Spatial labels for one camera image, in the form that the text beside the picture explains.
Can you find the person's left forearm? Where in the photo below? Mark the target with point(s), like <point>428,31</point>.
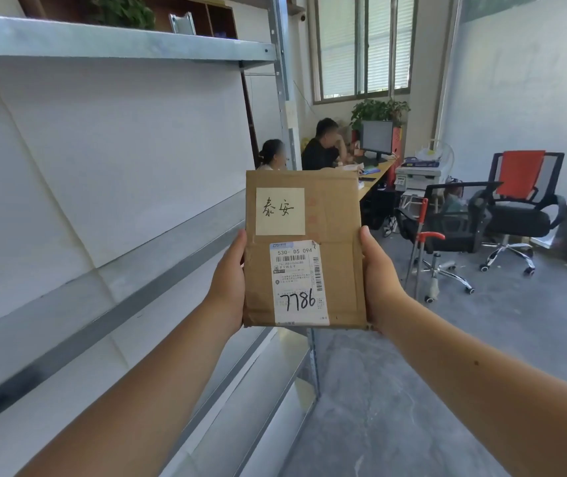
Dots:
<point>129,392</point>

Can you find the white electric fan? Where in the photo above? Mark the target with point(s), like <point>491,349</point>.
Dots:
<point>437,151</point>

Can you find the person's left thumb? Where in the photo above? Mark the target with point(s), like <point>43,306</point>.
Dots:
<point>236,248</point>

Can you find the person's right thumb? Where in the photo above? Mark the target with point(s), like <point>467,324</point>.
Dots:
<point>369,248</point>

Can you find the black mesh office chair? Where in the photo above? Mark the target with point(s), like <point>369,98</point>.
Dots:
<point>455,226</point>

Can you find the window with blinds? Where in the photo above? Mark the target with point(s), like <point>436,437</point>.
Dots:
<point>363,44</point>

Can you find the person's left hand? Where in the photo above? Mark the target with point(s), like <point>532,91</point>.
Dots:
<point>226,287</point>

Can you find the person's right forearm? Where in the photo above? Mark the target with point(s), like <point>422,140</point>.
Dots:
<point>487,382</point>

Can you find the black computer monitor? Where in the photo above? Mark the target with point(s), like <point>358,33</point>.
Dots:
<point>377,138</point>

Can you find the brown cardboard parcel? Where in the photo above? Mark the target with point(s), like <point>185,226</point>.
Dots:
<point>305,248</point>

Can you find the green leafy plant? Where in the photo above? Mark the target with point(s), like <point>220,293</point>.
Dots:
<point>124,10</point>

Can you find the white printer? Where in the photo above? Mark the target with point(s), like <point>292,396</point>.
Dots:
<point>418,176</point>

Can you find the black office chair orange back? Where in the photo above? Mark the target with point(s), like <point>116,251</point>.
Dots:
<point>522,203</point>

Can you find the grey metal shelving rack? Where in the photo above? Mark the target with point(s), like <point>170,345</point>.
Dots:
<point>114,218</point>

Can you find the green potted plant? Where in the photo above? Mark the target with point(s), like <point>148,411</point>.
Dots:
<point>378,111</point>

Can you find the person's right hand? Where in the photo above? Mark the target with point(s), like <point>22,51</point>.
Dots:
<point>380,288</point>

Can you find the wooden office desk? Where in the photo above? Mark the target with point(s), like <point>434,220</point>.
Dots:
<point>375,176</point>

